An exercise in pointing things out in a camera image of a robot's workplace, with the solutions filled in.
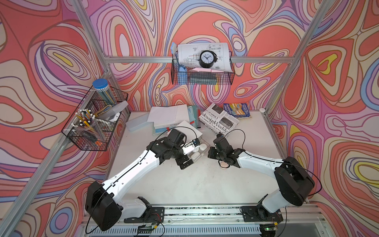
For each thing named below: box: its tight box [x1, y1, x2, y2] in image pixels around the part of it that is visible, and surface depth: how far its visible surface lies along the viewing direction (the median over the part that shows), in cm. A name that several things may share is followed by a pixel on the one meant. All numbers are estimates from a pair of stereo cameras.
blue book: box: [223, 103, 251, 119], surface depth 117 cm
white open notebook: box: [147, 104, 190, 129], surface depth 111 cm
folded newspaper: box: [198, 102, 240, 136], surface depth 107 cm
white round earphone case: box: [199, 143, 208, 152], surface depth 93 cm
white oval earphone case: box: [190, 151, 201, 160], surface depth 89 cm
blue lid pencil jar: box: [92, 78, 117, 107], surface depth 74 cm
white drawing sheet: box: [177, 42, 234, 72], surface depth 86 cm
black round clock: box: [197, 50, 219, 69], surface depth 81 cm
